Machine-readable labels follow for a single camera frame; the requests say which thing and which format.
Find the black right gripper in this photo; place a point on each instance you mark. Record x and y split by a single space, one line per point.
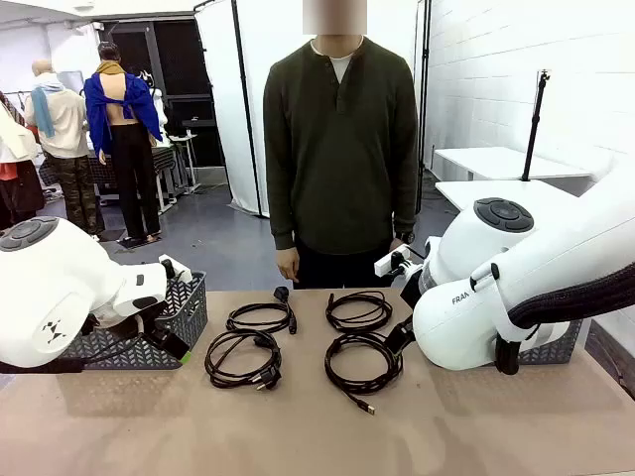
411 290

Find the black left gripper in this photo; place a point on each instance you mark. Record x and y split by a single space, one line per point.
134 324

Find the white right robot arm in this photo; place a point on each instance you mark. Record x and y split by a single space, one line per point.
546 258

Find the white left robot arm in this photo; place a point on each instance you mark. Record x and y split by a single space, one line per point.
49 277

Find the person's right forearm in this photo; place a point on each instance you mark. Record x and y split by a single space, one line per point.
284 213

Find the person's left hand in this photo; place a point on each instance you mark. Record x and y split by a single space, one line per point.
395 245

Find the person's right hand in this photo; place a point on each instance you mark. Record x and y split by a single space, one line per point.
288 265

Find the grey plastic lattice basket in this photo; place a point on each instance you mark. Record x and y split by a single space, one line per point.
560 342
168 347

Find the black wristwatch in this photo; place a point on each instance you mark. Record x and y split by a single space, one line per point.
408 237

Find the large white table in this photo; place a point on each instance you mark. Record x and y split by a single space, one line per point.
461 191

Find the black perforated table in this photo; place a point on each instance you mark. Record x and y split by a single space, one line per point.
164 158

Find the person in green sweater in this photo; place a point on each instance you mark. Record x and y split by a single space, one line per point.
337 149

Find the small white table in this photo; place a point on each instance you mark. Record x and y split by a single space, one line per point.
496 161

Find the white standing desk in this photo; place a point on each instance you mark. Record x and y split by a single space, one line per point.
183 138

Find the dark hanging garment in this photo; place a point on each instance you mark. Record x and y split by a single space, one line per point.
20 193

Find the white humanoid figure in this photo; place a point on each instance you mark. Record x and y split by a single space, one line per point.
160 111

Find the mannequin with beige shirt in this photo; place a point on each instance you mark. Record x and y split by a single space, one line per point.
62 124

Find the white backdrop screen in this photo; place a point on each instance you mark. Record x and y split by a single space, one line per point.
218 99

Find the black tripod stand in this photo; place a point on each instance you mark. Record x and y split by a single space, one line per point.
536 124

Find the mannequin with blue garment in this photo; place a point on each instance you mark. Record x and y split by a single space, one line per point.
99 99

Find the white hanging jacket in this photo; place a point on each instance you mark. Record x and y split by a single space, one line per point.
15 134

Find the black stand pole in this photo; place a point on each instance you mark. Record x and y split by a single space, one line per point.
425 49

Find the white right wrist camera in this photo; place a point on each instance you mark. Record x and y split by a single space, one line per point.
387 265

